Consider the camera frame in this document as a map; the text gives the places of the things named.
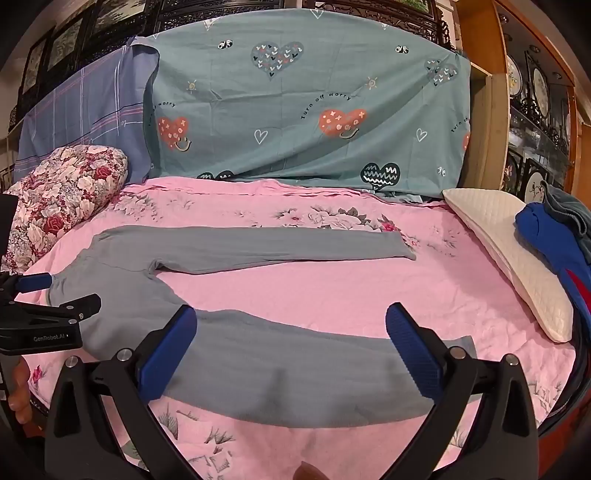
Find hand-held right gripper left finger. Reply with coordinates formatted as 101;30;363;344
44;305;198;480

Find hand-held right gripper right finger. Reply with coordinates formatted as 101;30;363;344
387;303;541;480

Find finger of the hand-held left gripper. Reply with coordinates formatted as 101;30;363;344
0;272;55;296
0;294;102;329

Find grey pants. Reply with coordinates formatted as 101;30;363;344
46;225;476;428

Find person's left hand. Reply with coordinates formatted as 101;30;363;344
8;357;31;425

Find red floral quilt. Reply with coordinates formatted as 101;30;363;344
2;145;129;273

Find pink floral bed sheet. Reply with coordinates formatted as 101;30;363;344
9;178;578;480

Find white quilted pillow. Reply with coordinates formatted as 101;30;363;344
442;188;574;343

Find blue plaid sheet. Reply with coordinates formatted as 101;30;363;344
14;46;160;183

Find blue garment with red stripe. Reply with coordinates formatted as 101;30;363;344
515;202;591;333

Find decorative round plate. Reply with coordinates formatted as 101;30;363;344
505;55;520;96
531;65;550;117
524;171;548;204

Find teal heart-printed sheet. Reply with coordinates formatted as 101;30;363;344
131;7;472;204

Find wooden display cabinet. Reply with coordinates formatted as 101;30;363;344
455;0;591;208

